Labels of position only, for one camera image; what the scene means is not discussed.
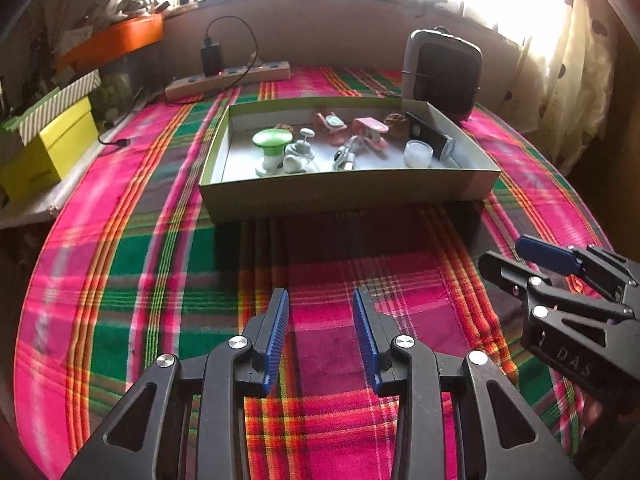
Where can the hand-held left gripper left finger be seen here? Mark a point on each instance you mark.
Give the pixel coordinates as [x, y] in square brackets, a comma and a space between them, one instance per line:
[277, 340]

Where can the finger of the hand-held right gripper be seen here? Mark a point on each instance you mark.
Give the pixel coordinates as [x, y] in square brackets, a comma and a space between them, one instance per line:
[510, 272]
[547, 254]

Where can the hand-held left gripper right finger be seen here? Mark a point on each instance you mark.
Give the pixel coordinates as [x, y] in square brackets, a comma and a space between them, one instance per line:
[365, 340]

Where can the clear round glass jar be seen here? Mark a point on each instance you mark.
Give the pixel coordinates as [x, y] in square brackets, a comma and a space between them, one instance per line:
[417, 154]

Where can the green cardboard box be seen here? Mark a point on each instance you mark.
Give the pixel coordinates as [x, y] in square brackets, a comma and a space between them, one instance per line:
[350, 190]

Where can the black card box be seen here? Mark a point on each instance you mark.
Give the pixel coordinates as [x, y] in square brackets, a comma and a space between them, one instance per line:
[430, 135]

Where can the white egg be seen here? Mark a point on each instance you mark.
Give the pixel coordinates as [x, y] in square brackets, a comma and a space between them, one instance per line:
[295, 164]

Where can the brown walnut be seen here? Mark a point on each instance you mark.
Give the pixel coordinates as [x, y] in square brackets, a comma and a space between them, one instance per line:
[284, 127]
[395, 121]

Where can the green-topped white spool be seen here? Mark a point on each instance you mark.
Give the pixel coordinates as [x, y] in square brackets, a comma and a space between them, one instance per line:
[270, 147]

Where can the pink clip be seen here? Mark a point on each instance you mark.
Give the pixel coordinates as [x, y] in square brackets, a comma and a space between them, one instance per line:
[327, 122]
[370, 132]

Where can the person's right hand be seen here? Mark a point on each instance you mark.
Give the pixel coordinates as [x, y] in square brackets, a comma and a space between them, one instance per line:
[593, 408]

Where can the plaid cloth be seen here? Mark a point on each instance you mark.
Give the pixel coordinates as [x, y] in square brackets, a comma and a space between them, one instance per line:
[150, 260]

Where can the cream dotted curtain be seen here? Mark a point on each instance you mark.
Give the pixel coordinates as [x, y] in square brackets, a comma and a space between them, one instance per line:
[570, 60]

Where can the grey space heater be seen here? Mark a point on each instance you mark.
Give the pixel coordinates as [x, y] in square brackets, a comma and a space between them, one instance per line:
[440, 75]

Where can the white power strip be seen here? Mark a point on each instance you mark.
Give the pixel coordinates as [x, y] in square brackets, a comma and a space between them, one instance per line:
[225, 78]

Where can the white side shelf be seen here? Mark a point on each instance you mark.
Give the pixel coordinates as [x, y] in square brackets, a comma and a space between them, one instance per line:
[30, 207]

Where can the black charger adapter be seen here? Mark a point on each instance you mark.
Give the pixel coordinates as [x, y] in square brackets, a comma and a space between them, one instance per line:
[211, 57]

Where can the yellow box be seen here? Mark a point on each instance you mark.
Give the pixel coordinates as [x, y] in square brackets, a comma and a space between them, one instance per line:
[45, 150]

